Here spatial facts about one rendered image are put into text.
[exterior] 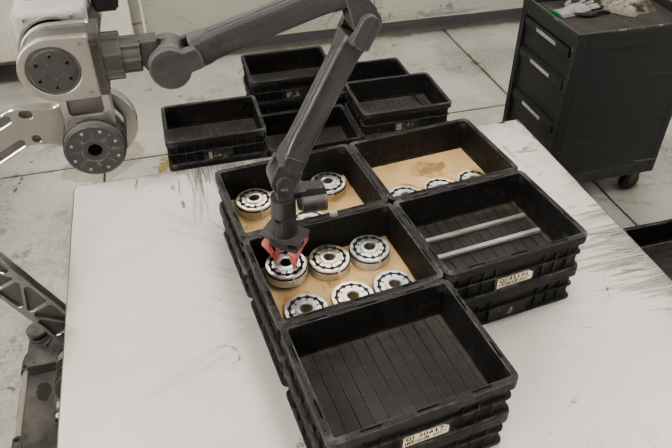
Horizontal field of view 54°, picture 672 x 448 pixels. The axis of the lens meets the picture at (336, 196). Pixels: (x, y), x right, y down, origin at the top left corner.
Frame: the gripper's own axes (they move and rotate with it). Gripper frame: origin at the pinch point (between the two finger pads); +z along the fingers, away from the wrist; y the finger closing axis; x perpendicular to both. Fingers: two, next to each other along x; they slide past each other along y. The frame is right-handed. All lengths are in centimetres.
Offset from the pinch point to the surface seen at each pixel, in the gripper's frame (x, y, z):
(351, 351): 14.3, -23.4, 6.1
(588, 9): -195, -47, -1
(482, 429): 20, -54, 9
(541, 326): -22, -61, 18
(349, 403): 26.7, -28.3, 6.1
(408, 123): -132, 11, 37
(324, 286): -1.3, -9.7, 6.0
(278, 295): 5.9, -0.9, 6.2
